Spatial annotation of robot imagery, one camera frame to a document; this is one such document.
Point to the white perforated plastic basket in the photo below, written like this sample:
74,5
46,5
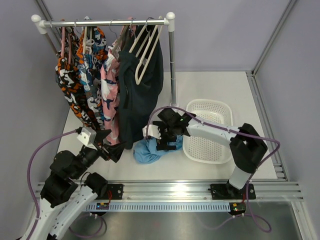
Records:
203,150

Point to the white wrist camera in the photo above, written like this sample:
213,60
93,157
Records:
151,130
87,137

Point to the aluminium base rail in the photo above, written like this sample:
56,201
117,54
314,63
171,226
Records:
200,191

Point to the black orange camouflage shorts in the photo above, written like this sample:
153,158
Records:
67,78

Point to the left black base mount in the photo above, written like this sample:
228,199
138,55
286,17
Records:
113,191

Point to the white metal clothes rack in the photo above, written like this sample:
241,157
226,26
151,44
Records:
169,21

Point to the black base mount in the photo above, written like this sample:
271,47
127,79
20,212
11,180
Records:
113,191
219,191

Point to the slotted white cable duct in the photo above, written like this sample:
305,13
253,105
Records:
158,207

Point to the white plastic hanger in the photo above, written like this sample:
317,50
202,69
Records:
85,43

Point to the pink patterned shorts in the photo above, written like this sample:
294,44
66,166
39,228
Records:
110,95

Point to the cream hanger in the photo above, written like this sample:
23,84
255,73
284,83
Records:
145,52
137,38

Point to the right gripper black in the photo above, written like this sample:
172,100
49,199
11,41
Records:
162,144

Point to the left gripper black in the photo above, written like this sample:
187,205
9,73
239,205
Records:
114,151

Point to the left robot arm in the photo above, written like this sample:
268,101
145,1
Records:
61,199

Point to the blue orange camouflage shorts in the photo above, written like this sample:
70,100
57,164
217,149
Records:
89,66

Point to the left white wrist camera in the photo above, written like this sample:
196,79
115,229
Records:
87,137

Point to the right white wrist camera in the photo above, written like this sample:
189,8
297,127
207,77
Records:
151,130

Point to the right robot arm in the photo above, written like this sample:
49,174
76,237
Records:
246,146

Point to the grey hanger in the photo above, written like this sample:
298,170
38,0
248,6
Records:
119,43

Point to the dark navy shorts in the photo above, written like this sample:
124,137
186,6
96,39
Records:
136,102

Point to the pink hanger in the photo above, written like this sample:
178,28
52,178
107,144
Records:
66,39

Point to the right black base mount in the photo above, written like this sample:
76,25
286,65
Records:
219,191

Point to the light blue shorts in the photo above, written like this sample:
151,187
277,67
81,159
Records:
145,151

